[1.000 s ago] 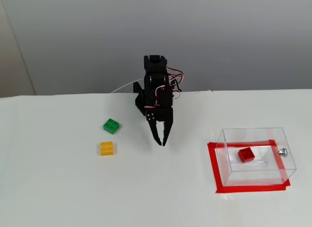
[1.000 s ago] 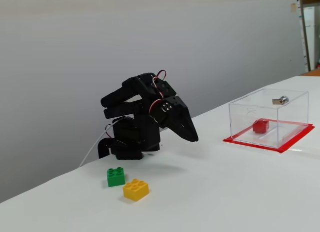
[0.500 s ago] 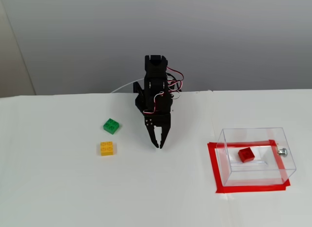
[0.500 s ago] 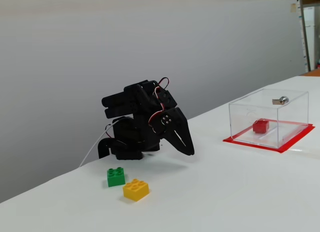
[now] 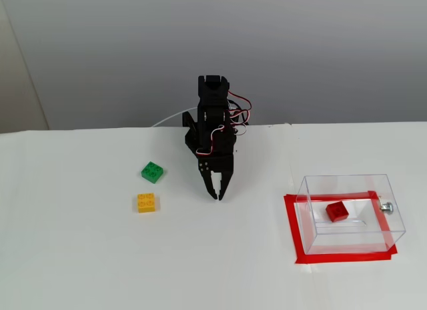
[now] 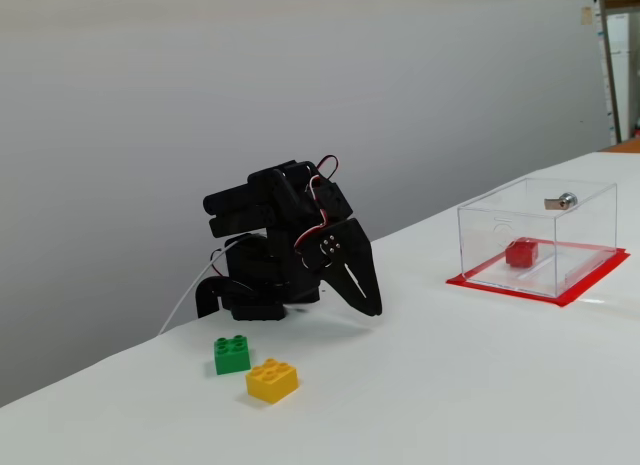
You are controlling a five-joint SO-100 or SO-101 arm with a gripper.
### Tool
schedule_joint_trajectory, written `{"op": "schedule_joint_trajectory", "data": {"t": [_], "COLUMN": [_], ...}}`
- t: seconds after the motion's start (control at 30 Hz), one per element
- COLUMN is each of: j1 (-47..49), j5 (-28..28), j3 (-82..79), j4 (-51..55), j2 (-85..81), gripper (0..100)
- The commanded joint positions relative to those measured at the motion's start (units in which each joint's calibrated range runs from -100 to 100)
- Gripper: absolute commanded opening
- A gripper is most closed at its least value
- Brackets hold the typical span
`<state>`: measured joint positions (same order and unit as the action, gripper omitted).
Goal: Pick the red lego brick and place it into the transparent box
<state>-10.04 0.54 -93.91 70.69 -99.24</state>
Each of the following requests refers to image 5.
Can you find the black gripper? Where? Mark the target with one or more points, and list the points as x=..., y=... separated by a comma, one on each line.
x=221, y=165

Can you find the red lego brick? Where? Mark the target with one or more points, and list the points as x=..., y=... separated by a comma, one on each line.
x=337, y=211

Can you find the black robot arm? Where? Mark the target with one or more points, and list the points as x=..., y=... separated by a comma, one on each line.
x=213, y=96

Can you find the green lego brick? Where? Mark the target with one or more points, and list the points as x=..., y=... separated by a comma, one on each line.
x=151, y=171

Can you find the yellow lego brick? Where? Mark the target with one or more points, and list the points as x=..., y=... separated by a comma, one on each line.
x=146, y=203

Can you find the metal box lock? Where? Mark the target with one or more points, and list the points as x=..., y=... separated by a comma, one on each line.
x=387, y=208

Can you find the transparent plastic box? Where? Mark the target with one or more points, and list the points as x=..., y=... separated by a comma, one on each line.
x=393, y=230

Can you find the black table clamp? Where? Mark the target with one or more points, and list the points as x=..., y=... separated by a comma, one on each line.
x=188, y=123

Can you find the red tape frame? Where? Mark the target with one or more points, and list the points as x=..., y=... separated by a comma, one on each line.
x=333, y=258

